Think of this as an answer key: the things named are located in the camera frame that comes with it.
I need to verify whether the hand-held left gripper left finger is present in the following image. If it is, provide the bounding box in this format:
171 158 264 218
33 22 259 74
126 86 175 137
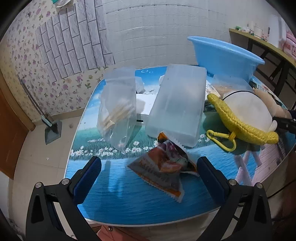
25 156 102 241

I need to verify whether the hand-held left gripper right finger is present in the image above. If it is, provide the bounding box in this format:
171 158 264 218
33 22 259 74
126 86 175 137
196 156 273 241

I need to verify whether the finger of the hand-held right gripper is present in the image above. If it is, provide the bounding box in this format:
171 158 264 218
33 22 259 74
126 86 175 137
272 110 296 135

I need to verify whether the white toy with yellow trim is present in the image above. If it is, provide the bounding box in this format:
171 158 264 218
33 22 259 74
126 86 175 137
206 89 279 153

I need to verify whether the orange snack packet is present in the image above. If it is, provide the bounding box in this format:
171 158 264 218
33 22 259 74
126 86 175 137
127 132 200 204

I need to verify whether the clear zip bag with sticks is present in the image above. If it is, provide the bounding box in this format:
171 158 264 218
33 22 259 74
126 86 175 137
97 67 137 153

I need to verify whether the blue plastic basin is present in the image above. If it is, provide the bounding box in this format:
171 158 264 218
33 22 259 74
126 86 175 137
187 35 265 80

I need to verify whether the beige plush toy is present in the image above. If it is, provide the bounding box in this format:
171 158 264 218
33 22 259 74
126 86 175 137
254 89 290 118

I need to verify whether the wooden folding side table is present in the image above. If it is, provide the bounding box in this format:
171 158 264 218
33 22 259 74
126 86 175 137
229 28 296 93

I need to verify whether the pink cartoon jar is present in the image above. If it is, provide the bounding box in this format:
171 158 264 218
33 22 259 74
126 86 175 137
281 30 296 57

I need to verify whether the translucent plastic box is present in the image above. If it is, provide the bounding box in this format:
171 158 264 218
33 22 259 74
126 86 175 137
145 64 207 148

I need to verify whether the brown wooden door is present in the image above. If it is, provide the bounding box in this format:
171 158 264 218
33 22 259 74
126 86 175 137
0 70 36 179

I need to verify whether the white electric kettle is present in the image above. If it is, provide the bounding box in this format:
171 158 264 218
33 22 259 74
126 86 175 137
268 14 288 47

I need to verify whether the white paper cup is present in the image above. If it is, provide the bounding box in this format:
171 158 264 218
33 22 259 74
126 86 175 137
253 25 264 39

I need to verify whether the crumpled white plastic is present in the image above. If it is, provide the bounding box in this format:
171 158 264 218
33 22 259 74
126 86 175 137
135 76 146 93

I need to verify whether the grey dustpan with handle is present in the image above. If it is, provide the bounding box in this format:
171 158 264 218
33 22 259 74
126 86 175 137
18 76 63 145

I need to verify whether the black cable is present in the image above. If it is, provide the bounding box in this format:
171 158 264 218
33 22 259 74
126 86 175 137
267 176 296 198

